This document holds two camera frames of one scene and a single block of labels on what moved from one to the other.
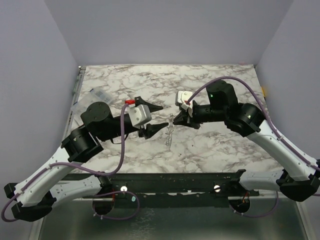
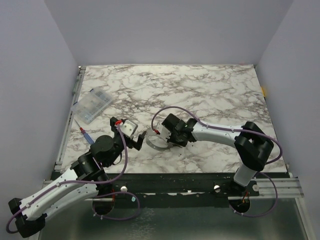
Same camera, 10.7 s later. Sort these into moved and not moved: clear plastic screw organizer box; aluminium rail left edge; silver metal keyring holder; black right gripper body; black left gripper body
Moved: black right gripper body; silver metal keyring holder; black left gripper body
Not moved: aluminium rail left edge; clear plastic screw organizer box
